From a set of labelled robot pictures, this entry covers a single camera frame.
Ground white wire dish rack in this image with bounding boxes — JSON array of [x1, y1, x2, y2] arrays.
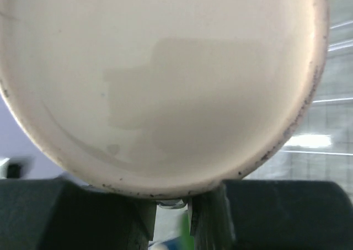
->
[[248, 0, 352, 190]]

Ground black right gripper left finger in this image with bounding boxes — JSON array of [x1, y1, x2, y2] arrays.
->
[[1, 178, 156, 249]]

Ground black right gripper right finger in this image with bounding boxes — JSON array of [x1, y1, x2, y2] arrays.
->
[[189, 180, 352, 249]]

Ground tall cream illustrated mug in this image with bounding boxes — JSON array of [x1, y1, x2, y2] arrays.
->
[[1, 0, 329, 200]]

